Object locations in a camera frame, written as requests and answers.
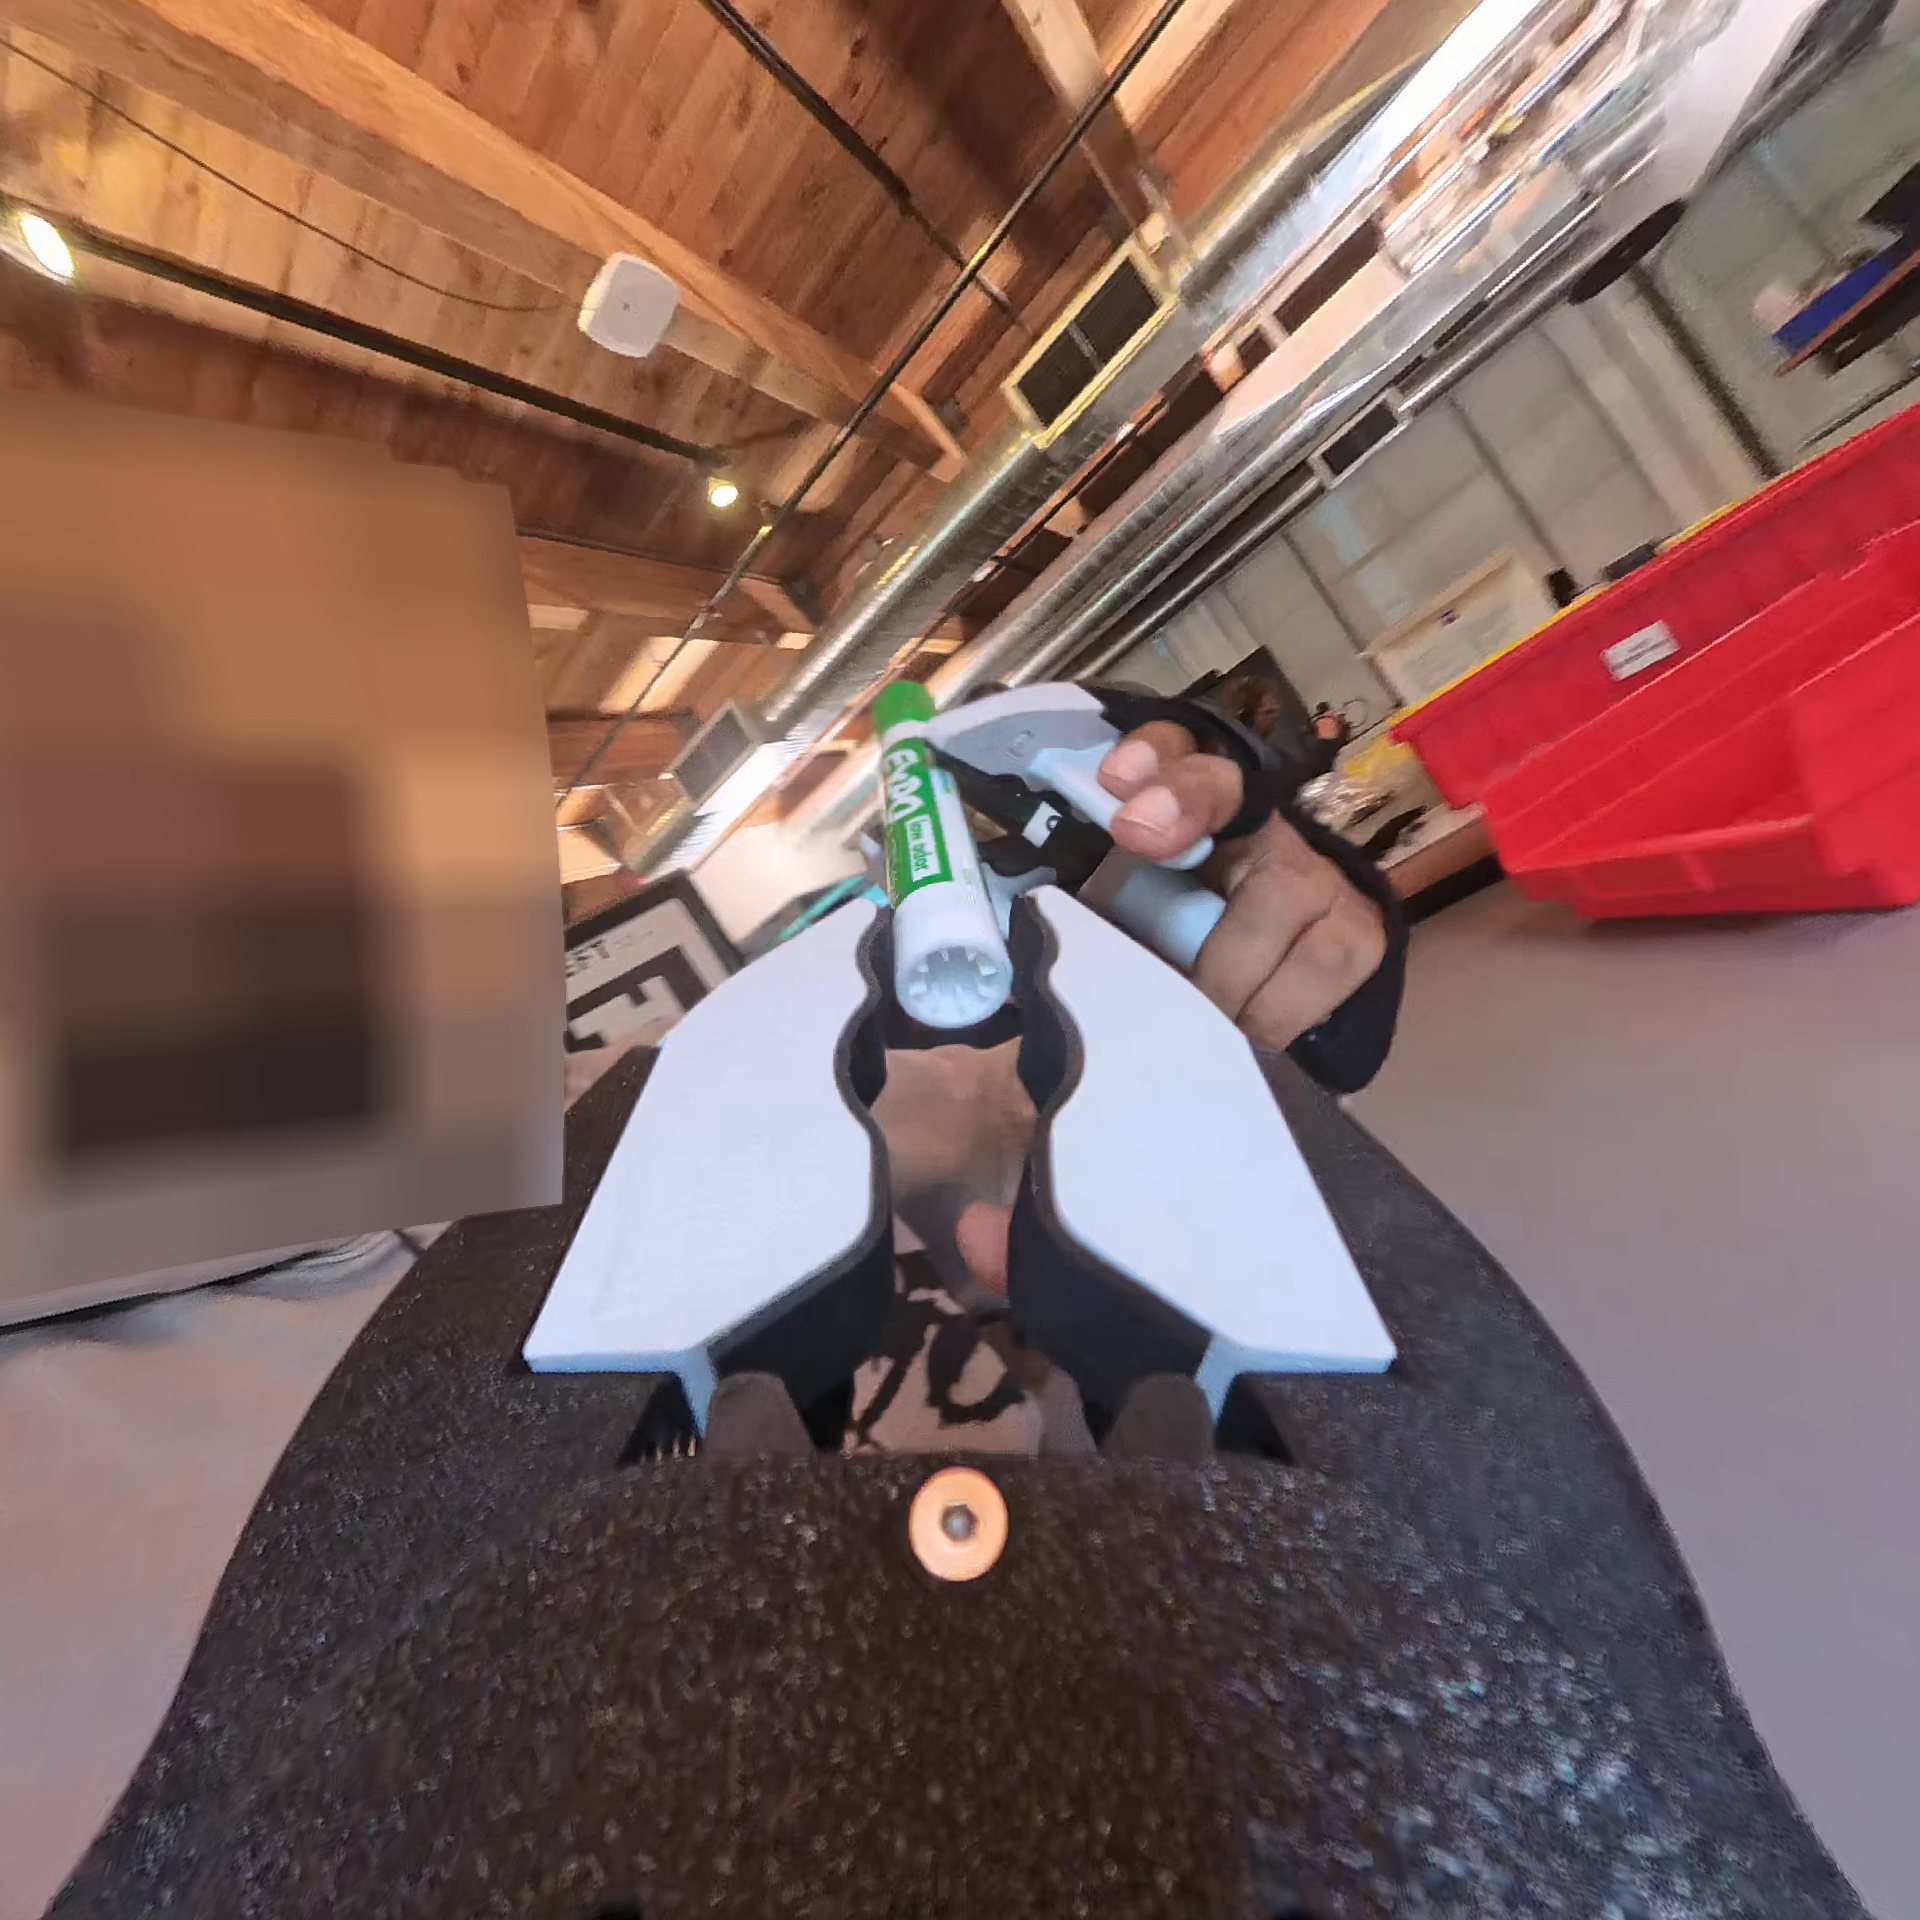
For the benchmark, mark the white ceiling access point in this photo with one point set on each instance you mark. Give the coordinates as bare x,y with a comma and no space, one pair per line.
631,305

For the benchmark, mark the green dry erase marker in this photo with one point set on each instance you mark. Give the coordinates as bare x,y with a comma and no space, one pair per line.
917,839

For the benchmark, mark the stacked red plastic bins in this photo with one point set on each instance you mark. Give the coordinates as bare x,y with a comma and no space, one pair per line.
1724,719

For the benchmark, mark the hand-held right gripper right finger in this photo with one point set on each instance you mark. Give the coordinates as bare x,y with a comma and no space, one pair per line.
1200,1182

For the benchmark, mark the metal air duct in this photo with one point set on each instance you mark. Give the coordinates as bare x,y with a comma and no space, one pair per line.
975,527

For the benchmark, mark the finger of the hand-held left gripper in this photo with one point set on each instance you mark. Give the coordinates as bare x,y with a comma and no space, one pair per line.
1020,727

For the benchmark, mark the ceiling spot light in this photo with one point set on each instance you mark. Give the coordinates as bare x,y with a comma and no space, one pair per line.
723,493
43,245

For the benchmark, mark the ceiling vent grille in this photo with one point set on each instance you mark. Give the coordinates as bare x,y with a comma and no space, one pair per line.
1093,345

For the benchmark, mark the framed marker poster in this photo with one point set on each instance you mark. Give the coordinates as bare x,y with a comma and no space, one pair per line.
646,973

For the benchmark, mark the person's left hand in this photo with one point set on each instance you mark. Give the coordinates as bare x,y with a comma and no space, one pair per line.
1290,926

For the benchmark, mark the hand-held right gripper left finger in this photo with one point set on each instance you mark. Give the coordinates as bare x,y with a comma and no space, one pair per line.
732,1171

